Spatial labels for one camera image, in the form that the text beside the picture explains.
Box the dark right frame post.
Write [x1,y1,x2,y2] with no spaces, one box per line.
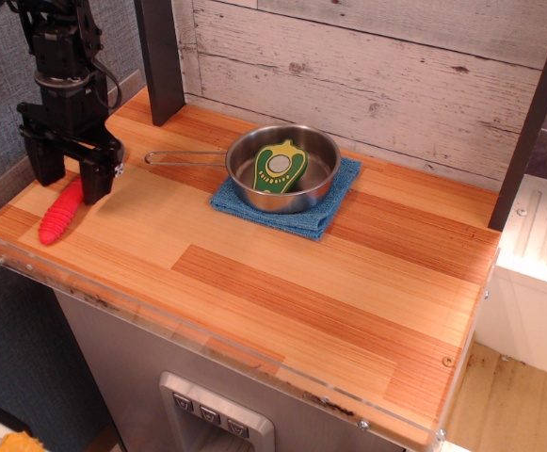
[488,58,547,232]

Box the small steel pan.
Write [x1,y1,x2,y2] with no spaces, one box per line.
[144,123,343,215]

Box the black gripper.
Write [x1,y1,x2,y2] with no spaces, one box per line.
[17,77,124,205]

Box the grey toy cabinet front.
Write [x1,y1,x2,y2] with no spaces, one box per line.
[56,294,400,451]

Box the blue folded cloth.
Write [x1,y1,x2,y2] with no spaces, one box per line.
[210,157,362,240]

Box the red handled metal spoon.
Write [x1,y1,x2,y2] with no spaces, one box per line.
[39,178,84,245]

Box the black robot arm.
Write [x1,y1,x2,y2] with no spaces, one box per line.
[8,1,124,205]

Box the clear acrylic front guard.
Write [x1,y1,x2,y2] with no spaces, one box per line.
[0,222,498,451]

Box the silver dispenser button panel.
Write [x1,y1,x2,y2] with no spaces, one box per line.
[159,371,276,451]

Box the yellow object bottom left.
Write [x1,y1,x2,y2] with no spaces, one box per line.
[0,431,46,452]

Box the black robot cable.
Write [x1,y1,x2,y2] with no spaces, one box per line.
[0,0,123,117]

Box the green toy pepper slice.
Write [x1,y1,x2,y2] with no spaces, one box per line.
[252,138,309,194]

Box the white toy sink unit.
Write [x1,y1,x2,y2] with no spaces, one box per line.
[475,176,547,372]

